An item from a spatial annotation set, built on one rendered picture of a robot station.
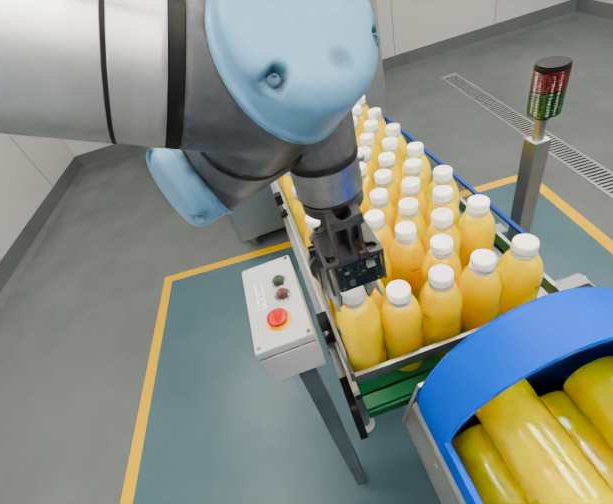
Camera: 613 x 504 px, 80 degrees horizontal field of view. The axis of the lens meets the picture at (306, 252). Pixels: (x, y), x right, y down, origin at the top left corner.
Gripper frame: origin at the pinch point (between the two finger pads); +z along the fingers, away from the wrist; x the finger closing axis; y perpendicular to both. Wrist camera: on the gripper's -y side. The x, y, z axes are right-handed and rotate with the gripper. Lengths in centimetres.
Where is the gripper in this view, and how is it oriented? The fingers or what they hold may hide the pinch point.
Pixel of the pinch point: (351, 291)
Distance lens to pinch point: 56.5
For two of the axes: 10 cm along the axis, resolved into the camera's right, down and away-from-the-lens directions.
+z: 2.4, 7.1, 6.6
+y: 2.4, 6.2, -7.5
